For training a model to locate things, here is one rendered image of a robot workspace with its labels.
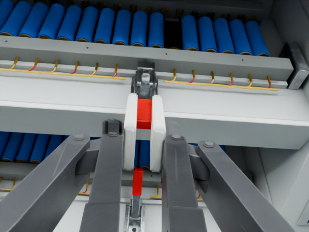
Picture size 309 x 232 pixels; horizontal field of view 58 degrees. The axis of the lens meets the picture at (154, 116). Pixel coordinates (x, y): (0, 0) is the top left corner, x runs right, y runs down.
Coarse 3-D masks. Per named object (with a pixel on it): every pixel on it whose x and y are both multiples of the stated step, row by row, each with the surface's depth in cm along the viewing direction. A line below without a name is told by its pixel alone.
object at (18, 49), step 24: (0, 48) 28; (24, 48) 28; (48, 48) 28; (72, 48) 29; (96, 48) 29; (120, 48) 29; (144, 48) 30; (48, 72) 28; (168, 72) 30; (192, 72) 30; (216, 72) 30; (240, 72) 30; (264, 72) 30; (288, 72) 30
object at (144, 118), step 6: (144, 78) 26; (144, 84) 27; (144, 90) 26; (144, 96) 25; (138, 102) 23; (144, 102) 23; (150, 102) 23; (138, 108) 22; (144, 108) 22; (150, 108) 22; (138, 114) 22; (144, 114) 22; (150, 114) 22; (138, 120) 21; (144, 120) 21; (150, 120) 21; (138, 126) 21; (144, 126) 21; (150, 126) 21
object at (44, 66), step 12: (0, 60) 29; (72, 72) 30; (84, 72) 30; (96, 72) 30; (108, 72) 30; (120, 72) 30; (132, 72) 30; (156, 72) 30; (240, 84) 31; (252, 84) 31; (264, 84) 31; (276, 84) 31
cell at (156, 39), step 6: (156, 12) 35; (150, 18) 35; (156, 18) 34; (162, 18) 35; (150, 24) 34; (156, 24) 33; (162, 24) 34; (150, 30) 33; (156, 30) 32; (162, 30) 33; (150, 36) 32; (156, 36) 32; (162, 36) 32; (150, 42) 31; (156, 42) 31; (162, 42) 32
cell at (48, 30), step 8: (56, 8) 33; (64, 8) 34; (48, 16) 32; (56, 16) 33; (64, 16) 35; (48, 24) 31; (56, 24) 32; (40, 32) 31; (48, 32) 31; (56, 32) 32
